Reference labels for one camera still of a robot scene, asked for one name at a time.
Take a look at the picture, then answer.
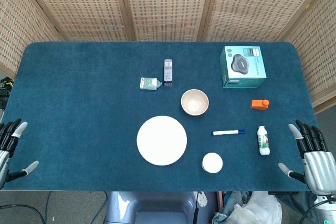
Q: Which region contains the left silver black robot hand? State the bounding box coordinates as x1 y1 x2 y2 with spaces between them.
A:
0 118 40 190

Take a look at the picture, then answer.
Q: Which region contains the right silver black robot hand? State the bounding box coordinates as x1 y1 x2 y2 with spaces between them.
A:
278 119 336 196

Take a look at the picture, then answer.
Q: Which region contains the white paper cup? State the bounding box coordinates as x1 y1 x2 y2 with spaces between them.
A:
201 152 224 174

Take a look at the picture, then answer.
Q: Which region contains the beige bowl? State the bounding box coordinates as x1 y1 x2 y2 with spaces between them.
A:
180 89 209 116

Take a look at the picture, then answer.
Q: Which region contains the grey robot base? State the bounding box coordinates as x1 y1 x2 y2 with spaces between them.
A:
104 191 200 224

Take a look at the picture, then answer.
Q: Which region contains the white perforated plate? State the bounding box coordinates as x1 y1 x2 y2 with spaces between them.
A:
196 191 208 209

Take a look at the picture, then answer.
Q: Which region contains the white round plate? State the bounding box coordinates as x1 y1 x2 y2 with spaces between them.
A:
136 115 188 166

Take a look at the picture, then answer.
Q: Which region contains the white bottle with green label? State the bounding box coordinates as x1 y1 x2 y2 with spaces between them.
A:
257 125 272 156

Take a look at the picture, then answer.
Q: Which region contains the white cloth bag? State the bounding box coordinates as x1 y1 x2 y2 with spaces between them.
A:
240 191 283 224

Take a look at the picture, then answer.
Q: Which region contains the orange plastic bottle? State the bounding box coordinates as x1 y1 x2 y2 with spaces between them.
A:
250 99 270 110

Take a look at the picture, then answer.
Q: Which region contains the blue table cloth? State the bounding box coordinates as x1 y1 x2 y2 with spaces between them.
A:
0 41 326 192

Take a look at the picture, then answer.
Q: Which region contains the blue jeans pile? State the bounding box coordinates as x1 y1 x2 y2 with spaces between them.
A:
212 191 253 224

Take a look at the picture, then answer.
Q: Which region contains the white marker with blue cap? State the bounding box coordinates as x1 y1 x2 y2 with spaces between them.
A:
211 129 246 136

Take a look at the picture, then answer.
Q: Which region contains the teal speaker product box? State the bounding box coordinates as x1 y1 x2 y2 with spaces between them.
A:
219 46 268 89

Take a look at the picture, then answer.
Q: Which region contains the woven bamboo screen panel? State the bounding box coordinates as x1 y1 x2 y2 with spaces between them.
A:
0 0 62 79
196 0 328 42
15 0 136 42
274 0 336 114
117 0 218 42

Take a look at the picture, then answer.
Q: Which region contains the green white tissue pack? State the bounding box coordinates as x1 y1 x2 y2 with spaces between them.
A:
139 77 162 91

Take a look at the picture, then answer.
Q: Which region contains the dark purple slim box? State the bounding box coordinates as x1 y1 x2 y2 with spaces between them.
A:
163 59 174 87

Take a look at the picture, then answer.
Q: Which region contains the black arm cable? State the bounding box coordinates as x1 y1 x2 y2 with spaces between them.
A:
299 199 330 224

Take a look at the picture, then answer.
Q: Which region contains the black floor cable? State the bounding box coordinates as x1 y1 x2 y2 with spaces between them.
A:
0 202 47 224
90 191 109 224

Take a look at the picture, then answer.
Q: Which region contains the blue floor cable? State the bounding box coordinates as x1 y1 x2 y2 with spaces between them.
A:
44 191 53 224

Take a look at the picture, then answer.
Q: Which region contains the black equipment with cables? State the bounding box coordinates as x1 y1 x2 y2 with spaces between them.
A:
0 76 14 110

